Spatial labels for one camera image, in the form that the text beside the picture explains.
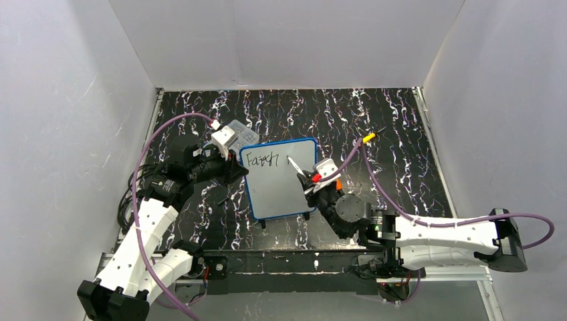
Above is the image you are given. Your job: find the white marker pen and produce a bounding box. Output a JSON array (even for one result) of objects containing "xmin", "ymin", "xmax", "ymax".
[{"xmin": 287, "ymin": 156, "xmax": 305, "ymax": 177}]

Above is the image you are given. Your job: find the blue framed whiteboard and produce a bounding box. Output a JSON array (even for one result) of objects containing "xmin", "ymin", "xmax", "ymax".
[{"xmin": 239, "ymin": 138, "xmax": 318, "ymax": 220}]

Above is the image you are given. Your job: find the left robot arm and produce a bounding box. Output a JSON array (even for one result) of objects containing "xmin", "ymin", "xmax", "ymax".
[{"xmin": 77, "ymin": 131, "xmax": 248, "ymax": 320}]

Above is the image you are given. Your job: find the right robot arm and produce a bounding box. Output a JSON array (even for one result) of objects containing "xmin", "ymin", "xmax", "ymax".
[{"xmin": 297, "ymin": 172, "xmax": 528, "ymax": 278}]

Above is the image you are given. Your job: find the clear plastic screw box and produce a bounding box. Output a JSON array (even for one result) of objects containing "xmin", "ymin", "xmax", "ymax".
[{"xmin": 228, "ymin": 120, "xmax": 259, "ymax": 151}]

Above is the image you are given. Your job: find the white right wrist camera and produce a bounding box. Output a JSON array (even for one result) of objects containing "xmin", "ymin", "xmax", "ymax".
[{"xmin": 304, "ymin": 158, "xmax": 341, "ymax": 195}]

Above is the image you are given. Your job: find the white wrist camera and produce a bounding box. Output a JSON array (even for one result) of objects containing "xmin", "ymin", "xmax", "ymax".
[
  {"xmin": 211, "ymin": 126, "xmax": 237, "ymax": 161},
  {"xmin": 304, "ymin": 158, "xmax": 341, "ymax": 195}
]

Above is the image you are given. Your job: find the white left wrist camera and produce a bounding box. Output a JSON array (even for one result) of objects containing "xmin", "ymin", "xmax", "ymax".
[{"xmin": 211, "ymin": 126, "xmax": 237, "ymax": 161}]

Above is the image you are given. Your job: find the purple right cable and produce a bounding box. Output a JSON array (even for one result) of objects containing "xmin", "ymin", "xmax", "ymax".
[{"xmin": 318, "ymin": 136, "xmax": 556, "ymax": 250}]

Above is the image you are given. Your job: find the purple cable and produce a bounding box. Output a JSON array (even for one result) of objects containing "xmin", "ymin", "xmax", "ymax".
[
  {"xmin": 318, "ymin": 136, "xmax": 556, "ymax": 250},
  {"xmin": 130, "ymin": 112, "xmax": 220, "ymax": 321}
]

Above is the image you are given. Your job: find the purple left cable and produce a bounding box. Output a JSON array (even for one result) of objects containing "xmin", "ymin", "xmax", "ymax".
[{"xmin": 130, "ymin": 112, "xmax": 220, "ymax": 321}]

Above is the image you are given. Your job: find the yellow handled tool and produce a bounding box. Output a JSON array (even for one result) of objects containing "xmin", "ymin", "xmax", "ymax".
[{"xmin": 362, "ymin": 127, "xmax": 386, "ymax": 144}]

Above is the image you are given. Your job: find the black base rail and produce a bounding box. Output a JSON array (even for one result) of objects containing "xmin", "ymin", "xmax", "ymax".
[{"xmin": 168, "ymin": 249, "xmax": 422, "ymax": 297}]

